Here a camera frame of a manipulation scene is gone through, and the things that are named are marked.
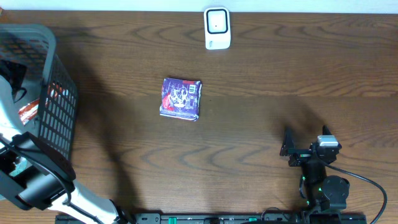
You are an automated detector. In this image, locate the red orange snack bar wrapper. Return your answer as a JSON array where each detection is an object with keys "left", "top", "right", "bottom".
[{"left": 18, "top": 88, "right": 69, "bottom": 126}]

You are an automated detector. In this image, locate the purple Carefree packet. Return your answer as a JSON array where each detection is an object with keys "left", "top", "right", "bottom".
[{"left": 159, "top": 78, "right": 202, "bottom": 121}]

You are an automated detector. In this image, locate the white barcode scanner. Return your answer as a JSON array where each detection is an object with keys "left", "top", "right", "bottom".
[{"left": 203, "top": 7, "right": 231, "bottom": 50}]

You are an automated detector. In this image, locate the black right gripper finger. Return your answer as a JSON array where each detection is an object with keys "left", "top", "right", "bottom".
[
  {"left": 322, "top": 125, "right": 342, "bottom": 149},
  {"left": 279, "top": 128, "right": 295, "bottom": 156}
]

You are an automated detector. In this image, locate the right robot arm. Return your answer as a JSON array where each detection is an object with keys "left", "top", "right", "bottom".
[{"left": 280, "top": 126, "right": 349, "bottom": 223}]

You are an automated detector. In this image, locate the grey plastic mesh basket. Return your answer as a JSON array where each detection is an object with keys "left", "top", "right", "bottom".
[{"left": 1, "top": 24, "right": 78, "bottom": 159}]

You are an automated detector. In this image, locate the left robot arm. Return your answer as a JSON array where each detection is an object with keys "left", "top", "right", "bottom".
[{"left": 1, "top": 60, "right": 136, "bottom": 223}]

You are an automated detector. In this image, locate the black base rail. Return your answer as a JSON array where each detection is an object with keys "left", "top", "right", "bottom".
[{"left": 55, "top": 212, "right": 368, "bottom": 224}]

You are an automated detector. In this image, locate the mint green snack packet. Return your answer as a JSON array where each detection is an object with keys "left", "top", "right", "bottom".
[{"left": 9, "top": 156, "right": 29, "bottom": 177}]

